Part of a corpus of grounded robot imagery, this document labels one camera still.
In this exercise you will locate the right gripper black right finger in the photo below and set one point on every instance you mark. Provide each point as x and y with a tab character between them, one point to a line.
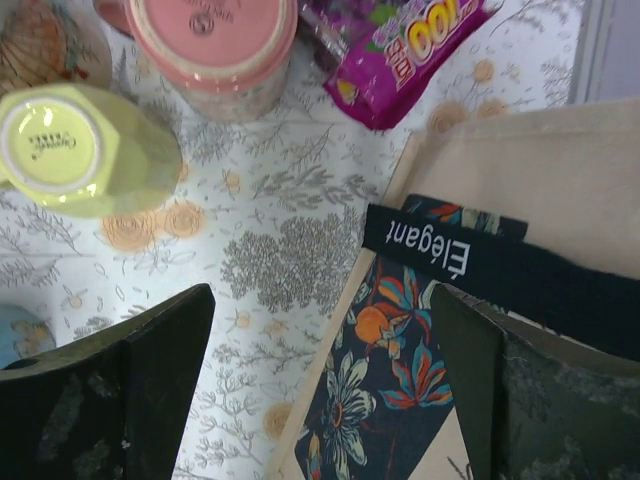
531	404

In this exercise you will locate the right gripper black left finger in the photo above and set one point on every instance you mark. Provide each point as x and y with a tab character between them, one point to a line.
112	405

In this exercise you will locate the light green faceted mug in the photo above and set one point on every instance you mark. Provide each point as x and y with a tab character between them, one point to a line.
86	152

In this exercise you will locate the pink floral mug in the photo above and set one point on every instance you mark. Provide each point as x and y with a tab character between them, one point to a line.
228	59

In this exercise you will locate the cream floral mug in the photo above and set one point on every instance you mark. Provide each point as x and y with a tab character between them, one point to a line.
50	42

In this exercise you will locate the cream canvas tote bag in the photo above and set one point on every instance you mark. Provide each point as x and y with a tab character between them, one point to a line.
535	214

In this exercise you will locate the purple candy bag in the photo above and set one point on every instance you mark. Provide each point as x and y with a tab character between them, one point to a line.
379	56

